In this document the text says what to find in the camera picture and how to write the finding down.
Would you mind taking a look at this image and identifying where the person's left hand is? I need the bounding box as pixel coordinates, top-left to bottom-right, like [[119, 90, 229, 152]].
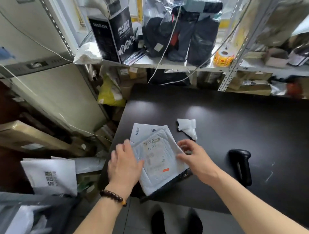
[[107, 139, 145, 195]]

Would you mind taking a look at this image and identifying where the person's right hand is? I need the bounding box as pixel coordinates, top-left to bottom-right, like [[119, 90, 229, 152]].
[[176, 139, 222, 186]]

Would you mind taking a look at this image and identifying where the white bubble mailer package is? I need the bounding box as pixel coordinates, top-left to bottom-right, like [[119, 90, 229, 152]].
[[131, 125, 193, 197]]

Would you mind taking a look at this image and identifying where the person's left forearm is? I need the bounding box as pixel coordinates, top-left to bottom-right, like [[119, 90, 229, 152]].
[[73, 193, 132, 234]]

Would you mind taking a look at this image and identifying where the person's right forearm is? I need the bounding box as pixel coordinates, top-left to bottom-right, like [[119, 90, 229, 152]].
[[210, 169, 309, 234]]

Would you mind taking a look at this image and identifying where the white flat envelope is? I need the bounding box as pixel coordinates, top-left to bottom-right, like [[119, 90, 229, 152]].
[[130, 123, 169, 145]]

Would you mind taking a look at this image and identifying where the crumpled white paper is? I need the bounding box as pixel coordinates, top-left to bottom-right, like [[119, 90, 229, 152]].
[[176, 118, 198, 141]]

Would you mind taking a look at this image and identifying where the white printed mailer bag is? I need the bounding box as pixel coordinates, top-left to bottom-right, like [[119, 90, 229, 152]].
[[20, 156, 78, 197]]

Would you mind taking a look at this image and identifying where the black barcode scanner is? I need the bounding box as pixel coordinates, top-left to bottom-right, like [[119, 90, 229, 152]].
[[228, 149, 253, 187]]

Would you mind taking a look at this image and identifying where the yellow plastic package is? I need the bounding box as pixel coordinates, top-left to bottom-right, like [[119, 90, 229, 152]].
[[98, 75, 126, 107]]

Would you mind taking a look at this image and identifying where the black shoe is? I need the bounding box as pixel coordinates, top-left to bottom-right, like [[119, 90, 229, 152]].
[[187, 208, 204, 234], [151, 209, 167, 234]]

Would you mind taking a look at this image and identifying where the pile of brown cardboard boxes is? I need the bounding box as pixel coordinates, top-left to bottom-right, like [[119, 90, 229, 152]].
[[117, 67, 148, 100]]

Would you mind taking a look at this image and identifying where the long brown cardboard box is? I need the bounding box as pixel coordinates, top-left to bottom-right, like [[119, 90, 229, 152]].
[[0, 120, 86, 158]]

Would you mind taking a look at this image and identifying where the white refrigerator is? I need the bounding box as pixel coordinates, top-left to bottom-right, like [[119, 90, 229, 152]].
[[0, 0, 108, 135]]

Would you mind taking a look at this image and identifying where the metal shelving rack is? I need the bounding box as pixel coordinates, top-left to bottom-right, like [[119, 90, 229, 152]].
[[39, 0, 309, 97]]

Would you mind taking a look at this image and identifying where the white plastic bag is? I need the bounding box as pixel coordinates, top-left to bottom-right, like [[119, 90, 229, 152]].
[[73, 42, 103, 65]]

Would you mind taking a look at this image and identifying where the orange label roll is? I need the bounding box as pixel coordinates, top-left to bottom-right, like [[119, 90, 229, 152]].
[[213, 49, 235, 67]]

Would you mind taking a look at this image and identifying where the black printed cardboard box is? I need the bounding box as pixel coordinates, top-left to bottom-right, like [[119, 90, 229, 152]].
[[88, 6, 136, 64]]

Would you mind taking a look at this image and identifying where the black plastic bag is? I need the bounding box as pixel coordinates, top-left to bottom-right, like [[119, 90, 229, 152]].
[[142, 10, 180, 59], [168, 1, 223, 67]]

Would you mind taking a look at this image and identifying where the small open cardboard box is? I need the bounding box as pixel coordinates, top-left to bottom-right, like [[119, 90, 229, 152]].
[[262, 48, 290, 68]]

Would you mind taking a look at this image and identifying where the silver foil bag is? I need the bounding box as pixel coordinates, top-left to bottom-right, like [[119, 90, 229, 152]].
[[238, 0, 309, 49]]

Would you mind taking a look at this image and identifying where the brown bead bracelet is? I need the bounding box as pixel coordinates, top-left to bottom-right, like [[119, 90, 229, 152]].
[[99, 189, 127, 207]]

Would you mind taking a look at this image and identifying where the white cable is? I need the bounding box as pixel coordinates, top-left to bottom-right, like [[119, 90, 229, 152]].
[[158, 0, 253, 86], [147, 6, 182, 85]]

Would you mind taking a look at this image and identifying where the thin white wire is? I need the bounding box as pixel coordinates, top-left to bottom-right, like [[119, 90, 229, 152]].
[[0, 10, 112, 143]]

